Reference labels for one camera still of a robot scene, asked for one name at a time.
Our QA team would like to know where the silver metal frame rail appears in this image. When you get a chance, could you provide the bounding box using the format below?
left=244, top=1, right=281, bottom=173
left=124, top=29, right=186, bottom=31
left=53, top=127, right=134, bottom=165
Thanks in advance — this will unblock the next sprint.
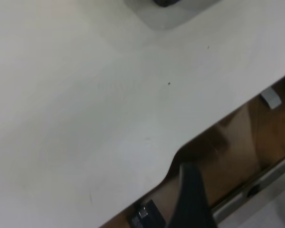
left=210, top=152, right=285, bottom=228

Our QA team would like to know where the black woven wicker basket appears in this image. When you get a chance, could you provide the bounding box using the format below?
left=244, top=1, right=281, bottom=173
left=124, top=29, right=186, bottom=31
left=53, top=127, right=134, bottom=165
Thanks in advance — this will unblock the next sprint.
left=152, top=0, right=181, bottom=8

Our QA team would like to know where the black table clamp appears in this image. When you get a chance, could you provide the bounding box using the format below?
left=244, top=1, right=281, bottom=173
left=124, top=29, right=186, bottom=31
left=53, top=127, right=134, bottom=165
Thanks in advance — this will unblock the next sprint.
left=128, top=199, right=167, bottom=228

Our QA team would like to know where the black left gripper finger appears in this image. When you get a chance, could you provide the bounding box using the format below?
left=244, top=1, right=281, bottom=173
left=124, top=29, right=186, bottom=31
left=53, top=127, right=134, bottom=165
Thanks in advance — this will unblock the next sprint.
left=165, top=162, right=219, bottom=228

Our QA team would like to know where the grey metal table bracket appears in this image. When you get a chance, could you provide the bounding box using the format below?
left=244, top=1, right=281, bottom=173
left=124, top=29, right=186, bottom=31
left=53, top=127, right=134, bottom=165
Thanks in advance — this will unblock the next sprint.
left=259, top=87, right=283, bottom=110

